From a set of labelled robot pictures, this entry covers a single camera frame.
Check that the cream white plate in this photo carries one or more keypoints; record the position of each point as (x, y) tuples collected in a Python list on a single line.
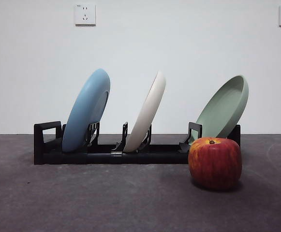
[(147, 113)]

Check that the pale green plate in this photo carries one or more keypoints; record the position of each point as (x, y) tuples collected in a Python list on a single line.
[(225, 108)]

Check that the light blue plate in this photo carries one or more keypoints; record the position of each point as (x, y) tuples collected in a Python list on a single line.
[(84, 106)]

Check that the red apple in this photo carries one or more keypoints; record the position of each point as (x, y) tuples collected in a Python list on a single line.
[(215, 164)]

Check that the black plate rack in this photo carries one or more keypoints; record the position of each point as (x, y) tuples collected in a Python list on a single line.
[(154, 158)]

